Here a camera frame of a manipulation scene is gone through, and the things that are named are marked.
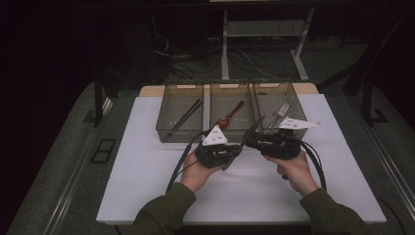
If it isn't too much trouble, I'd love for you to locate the person's right hand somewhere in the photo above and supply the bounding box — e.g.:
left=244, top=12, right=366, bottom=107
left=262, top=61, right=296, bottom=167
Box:
left=263, top=150, right=320, bottom=198

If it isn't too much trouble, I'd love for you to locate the white metal desk frame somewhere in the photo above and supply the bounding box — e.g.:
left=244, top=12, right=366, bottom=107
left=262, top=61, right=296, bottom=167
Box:
left=220, top=8, right=316, bottom=82

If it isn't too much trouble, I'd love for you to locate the steel fork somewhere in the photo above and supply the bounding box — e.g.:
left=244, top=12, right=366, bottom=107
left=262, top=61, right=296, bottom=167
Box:
left=267, top=102, right=292, bottom=130

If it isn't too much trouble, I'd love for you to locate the person's left hand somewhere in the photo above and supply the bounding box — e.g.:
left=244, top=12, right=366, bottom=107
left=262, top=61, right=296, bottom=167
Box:
left=179, top=150, right=223, bottom=194

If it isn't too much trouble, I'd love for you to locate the black chopstick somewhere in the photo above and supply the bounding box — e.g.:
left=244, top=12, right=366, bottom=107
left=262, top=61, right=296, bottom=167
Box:
left=167, top=98, right=202, bottom=136
left=168, top=100, right=205, bottom=137

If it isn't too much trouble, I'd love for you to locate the white board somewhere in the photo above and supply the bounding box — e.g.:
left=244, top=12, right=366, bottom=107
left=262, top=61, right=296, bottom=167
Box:
left=96, top=93, right=388, bottom=226

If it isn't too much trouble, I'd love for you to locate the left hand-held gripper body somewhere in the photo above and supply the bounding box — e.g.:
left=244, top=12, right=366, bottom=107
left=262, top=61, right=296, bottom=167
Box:
left=195, top=124, right=233, bottom=169

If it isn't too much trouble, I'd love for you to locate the tangle of floor cables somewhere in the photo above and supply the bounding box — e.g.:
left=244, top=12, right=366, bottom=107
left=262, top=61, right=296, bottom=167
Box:
left=153, top=33, right=278, bottom=81

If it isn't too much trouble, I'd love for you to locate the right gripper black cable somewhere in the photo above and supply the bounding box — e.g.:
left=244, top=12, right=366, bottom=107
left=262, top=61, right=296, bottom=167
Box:
left=293, top=136, right=328, bottom=192

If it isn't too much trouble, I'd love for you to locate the brown wooden spoon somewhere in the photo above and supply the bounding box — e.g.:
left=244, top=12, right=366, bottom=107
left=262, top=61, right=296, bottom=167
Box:
left=215, top=100, right=246, bottom=130

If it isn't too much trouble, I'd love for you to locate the smoky clear plastic bin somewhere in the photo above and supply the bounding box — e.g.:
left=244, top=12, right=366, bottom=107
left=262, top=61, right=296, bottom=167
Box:
left=252, top=80, right=310, bottom=141
left=208, top=81, right=257, bottom=144
left=156, top=82, right=205, bottom=144

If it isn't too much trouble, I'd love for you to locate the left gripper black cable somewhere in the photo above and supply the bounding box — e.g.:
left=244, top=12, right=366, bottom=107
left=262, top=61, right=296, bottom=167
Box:
left=165, top=129, right=209, bottom=195

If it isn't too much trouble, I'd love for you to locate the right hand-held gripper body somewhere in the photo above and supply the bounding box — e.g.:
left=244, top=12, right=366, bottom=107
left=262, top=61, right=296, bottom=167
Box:
left=257, top=117, right=322, bottom=161

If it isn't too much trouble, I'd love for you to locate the black metal stand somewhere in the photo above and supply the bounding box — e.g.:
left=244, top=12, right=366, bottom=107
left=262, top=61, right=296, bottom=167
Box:
left=93, top=70, right=114, bottom=128
left=361, top=77, right=390, bottom=127

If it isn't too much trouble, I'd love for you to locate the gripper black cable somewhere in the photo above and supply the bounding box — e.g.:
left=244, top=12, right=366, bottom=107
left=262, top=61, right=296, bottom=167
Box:
left=165, top=129, right=209, bottom=195
left=293, top=136, right=328, bottom=192

